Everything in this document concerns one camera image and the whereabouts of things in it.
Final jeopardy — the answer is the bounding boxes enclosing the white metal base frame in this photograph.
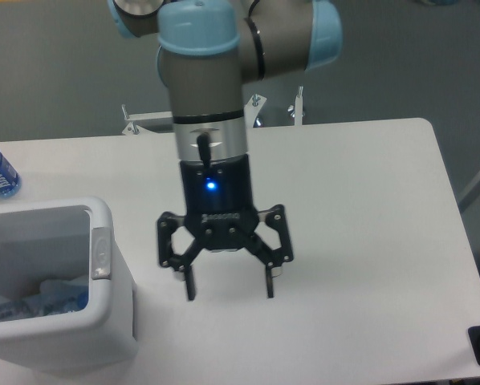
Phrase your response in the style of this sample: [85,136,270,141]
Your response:
[121,85,306,136]

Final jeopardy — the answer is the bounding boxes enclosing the clear plastic bottle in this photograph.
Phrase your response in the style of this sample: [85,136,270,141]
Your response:
[0,277,89,322]

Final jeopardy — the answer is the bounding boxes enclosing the white plastic trash can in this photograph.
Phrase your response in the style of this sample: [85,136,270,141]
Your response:
[0,197,138,371]

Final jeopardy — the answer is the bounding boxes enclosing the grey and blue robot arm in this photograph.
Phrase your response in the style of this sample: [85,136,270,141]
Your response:
[108,1,343,300]

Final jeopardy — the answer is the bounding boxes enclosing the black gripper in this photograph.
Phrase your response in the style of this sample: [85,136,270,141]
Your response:
[157,134,294,301]

